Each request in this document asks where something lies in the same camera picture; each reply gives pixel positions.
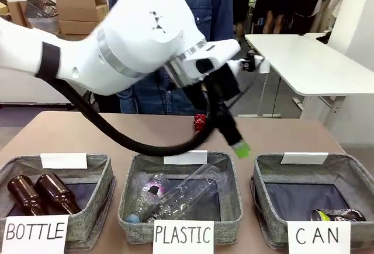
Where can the black object on desk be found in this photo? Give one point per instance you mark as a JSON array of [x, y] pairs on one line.
[[324, 37]]

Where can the crushed dark can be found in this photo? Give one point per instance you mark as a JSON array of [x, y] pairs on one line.
[[339, 215]]

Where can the large clear plastic bottle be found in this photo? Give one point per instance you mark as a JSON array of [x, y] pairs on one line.
[[190, 191]]

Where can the person torso in denim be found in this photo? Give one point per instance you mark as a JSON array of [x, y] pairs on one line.
[[216, 8]]

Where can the white folded card plastic basket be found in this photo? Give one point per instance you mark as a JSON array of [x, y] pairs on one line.
[[185, 157]]

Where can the clear plastic crate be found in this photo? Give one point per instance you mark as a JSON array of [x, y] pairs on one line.
[[42, 13]]

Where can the small cardboard box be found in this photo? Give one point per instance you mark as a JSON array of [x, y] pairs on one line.
[[16, 13]]

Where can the white PLASTIC label sheet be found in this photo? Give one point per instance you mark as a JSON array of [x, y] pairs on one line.
[[182, 236]]

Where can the bystander in black skirt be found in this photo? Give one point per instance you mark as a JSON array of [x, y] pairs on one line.
[[279, 3]]

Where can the brown glass beer bottle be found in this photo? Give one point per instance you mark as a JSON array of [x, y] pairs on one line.
[[57, 191], [24, 195]]

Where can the large cardboard box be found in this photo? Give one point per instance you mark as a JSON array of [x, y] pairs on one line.
[[80, 4]]

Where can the bystander in black coat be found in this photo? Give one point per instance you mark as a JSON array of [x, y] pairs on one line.
[[306, 0]]

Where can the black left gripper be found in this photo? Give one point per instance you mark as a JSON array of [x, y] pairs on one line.
[[225, 86]]

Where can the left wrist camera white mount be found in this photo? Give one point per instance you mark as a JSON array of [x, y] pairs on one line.
[[251, 61]]

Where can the white CAN label sheet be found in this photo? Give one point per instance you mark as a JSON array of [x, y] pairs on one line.
[[318, 236]]

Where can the clear plastic bottle blue cap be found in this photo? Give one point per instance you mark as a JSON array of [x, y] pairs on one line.
[[149, 195]]

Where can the white folded card bottle basket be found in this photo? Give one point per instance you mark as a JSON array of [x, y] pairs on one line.
[[64, 160]]

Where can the crushed red soda can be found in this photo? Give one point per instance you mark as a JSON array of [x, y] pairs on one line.
[[200, 122]]

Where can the grey fabric basket for bottles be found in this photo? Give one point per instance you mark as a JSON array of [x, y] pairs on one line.
[[96, 207]]

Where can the grey fabric basket for plastic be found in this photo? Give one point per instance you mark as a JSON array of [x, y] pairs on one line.
[[231, 207]]

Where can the white BOTTLE label sheet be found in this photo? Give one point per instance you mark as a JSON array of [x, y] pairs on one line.
[[35, 233]]

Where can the grey fabric basket for cans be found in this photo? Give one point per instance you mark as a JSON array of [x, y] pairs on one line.
[[263, 195]]

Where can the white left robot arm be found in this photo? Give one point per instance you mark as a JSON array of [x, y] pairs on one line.
[[131, 32]]

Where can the flat cardboard box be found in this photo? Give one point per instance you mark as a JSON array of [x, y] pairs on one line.
[[77, 27]]

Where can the white folded card can basket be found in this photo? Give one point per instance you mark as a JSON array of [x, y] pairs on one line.
[[304, 158]]

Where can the white desk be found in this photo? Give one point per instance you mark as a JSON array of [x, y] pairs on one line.
[[309, 64]]

